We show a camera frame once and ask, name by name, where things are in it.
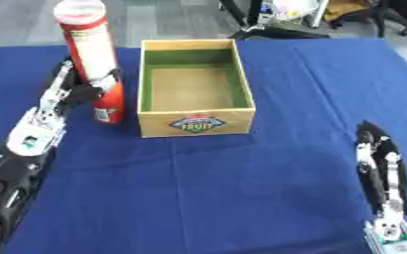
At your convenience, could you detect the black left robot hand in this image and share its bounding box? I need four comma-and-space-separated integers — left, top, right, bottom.
33, 58, 124, 123

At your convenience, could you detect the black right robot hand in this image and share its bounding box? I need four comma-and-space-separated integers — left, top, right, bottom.
352, 120, 407, 222

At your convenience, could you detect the red and white bottle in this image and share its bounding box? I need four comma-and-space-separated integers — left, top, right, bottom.
52, 0, 127, 125

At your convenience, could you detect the tan cardboard box green inside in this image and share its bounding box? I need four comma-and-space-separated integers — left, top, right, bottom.
135, 38, 258, 139

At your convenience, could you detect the black office chair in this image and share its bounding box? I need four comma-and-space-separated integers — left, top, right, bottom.
327, 0, 407, 38

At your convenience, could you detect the black tripod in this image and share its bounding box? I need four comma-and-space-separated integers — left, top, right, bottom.
217, 0, 333, 41

